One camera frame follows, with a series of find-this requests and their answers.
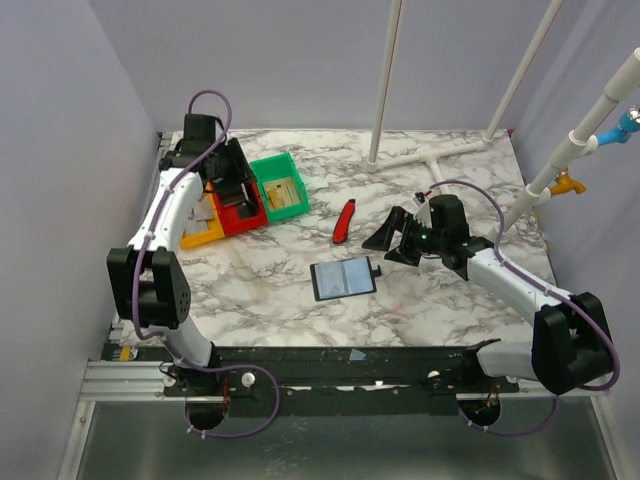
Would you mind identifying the white pvc pipe frame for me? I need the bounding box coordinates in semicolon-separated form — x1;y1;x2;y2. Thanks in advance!
363;0;564;182

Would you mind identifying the black metal base rail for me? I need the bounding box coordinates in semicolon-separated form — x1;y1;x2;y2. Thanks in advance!
115;347;518;418

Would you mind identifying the green plastic bin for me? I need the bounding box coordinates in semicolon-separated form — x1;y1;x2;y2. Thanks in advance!
249;153;310;223

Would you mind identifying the beige card in green bin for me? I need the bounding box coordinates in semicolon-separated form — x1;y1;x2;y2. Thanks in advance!
263;177;301;211

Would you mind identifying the yellow pipe fitting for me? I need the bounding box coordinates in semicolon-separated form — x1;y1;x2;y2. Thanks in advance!
549;168;587;197

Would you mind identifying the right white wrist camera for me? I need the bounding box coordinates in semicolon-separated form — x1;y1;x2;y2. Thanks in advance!
414;190;432;225

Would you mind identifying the aluminium extrusion rail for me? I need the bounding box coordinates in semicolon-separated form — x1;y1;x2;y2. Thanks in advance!
79;357;609;401

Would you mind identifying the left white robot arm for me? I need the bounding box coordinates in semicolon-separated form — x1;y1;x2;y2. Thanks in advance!
106;113;257;395

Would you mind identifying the card in yellow bin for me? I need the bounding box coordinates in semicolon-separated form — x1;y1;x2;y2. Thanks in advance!
184;219;209;237

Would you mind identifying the red black utility knife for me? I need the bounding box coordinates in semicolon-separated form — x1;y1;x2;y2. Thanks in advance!
332;199;356;245

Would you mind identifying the yellow plastic bin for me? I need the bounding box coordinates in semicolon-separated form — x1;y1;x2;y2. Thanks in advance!
180;189;225;250

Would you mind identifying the white pipe with blue fitting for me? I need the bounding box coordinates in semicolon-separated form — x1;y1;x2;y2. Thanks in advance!
502;48;639;232

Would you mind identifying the red plastic bin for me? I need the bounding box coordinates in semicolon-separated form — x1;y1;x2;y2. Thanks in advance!
211;182;268;237

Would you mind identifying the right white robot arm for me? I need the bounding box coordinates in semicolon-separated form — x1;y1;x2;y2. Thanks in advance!
362;194;615;395

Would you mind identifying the white vip card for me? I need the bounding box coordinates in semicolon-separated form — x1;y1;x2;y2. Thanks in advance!
193;195;215;222

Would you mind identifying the black leather card holder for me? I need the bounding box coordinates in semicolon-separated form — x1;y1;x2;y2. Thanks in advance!
310;256;382;301

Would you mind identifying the black card in red bin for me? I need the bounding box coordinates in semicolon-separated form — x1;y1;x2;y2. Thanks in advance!
216;184;247;207

